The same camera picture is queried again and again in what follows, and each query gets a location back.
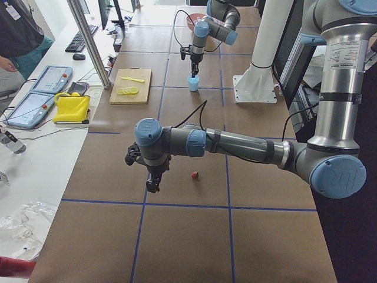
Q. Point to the wooden cutting board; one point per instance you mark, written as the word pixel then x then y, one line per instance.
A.
pixel 143 88

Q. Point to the red strawberry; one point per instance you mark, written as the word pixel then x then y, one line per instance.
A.
pixel 195 175

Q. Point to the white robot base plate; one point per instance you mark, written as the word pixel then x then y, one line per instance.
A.
pixel 258 89

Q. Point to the light blue cup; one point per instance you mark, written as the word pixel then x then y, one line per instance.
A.
pixel 193 82

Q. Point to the clear plastic bag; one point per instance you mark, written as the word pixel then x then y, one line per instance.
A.
pixel 23 233

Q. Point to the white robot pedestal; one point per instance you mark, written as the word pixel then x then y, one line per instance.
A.
pixel 274 19

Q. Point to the person in dark shirt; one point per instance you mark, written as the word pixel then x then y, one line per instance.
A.
pixel 23 42

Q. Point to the black computer mouse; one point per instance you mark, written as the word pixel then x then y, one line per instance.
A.
pixel 78 56

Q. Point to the pink bowl with ice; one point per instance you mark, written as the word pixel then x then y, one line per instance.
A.
pixel 193 19

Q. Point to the aluminium frame post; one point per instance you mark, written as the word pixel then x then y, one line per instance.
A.
pixel 78 14

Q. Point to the lemon slice front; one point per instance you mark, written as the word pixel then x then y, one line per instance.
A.
pixel 121 91

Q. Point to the black keyboard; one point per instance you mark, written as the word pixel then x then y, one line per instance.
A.
pixel 77 44

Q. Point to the yellow plastic knife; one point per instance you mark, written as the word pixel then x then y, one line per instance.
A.
pixel 133 79

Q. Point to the teach pendant upper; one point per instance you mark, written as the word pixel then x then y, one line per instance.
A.
pixel 53 79

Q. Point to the yellow cloth bag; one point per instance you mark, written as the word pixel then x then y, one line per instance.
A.
pixel 71 108

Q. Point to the plastic water bottle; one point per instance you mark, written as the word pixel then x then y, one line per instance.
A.
pixel 11 142

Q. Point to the teach pendant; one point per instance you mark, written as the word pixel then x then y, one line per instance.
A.
pixel 53 79
pixel 30 110

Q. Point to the teach pendant lower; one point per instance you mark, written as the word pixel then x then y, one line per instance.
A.
pixel 30 110

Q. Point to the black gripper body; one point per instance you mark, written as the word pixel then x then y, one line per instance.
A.
pixel 195 59
pixel 156 169

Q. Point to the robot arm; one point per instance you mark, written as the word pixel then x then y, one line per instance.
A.
pixel 220 23
pixel 328 161

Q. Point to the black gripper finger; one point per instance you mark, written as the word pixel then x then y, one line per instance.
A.
pixel 152 183
pixel 194 70

